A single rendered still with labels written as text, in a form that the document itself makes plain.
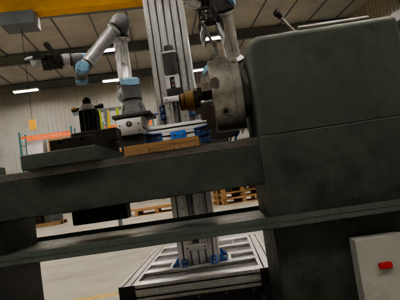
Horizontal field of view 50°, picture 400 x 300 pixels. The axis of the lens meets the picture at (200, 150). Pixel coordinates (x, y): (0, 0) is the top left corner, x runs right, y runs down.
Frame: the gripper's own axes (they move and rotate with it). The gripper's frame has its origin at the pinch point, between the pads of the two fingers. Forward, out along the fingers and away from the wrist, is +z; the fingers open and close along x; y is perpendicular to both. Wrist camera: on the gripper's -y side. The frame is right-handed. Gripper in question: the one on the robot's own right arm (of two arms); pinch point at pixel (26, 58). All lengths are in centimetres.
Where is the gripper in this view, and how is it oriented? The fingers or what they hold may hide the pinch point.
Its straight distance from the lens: 273.8
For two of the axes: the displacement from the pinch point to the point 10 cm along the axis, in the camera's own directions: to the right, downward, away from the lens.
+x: -3.3, -0.2, 9.5
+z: -9.4, 1.2, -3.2
